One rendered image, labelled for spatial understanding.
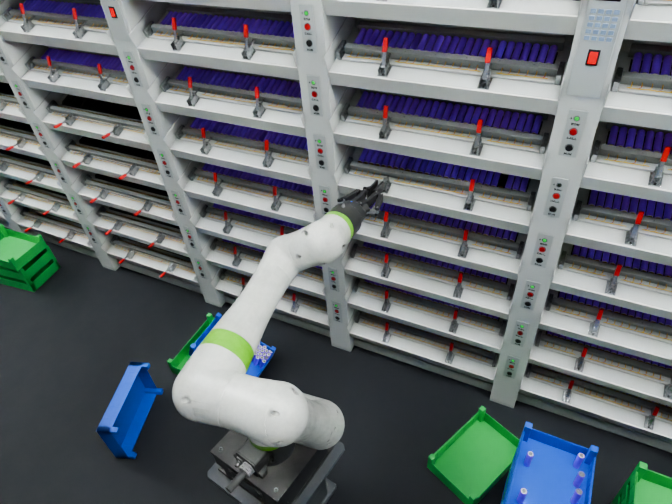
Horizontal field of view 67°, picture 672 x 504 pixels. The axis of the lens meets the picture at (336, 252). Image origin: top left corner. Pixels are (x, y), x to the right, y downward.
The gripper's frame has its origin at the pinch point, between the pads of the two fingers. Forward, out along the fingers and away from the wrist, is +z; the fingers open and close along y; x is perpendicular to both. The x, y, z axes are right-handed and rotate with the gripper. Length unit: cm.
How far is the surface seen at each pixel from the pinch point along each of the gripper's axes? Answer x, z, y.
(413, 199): -4.1, 6.9, 10.0
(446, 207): -4.2, 6.6, 20.5
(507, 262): -21.4, 12.4, 40.5
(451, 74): 34.7, 3.4, 17.7
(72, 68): 19, 8, -131
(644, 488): -66, -15, 91
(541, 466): -67, -20, 64
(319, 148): 8.0, 3.7, -20.9
